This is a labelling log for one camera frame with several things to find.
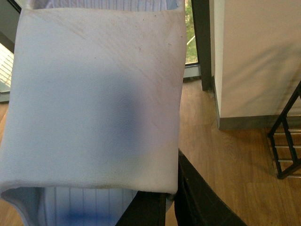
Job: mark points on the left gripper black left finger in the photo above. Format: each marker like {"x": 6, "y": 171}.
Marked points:
{"x": 146, "y": 209}

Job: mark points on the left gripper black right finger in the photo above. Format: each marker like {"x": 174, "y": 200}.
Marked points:
{"x": 196, "y": 204}

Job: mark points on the black metal shoe rack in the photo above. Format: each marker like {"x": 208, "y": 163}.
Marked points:
{"x": 287, "y": 155}

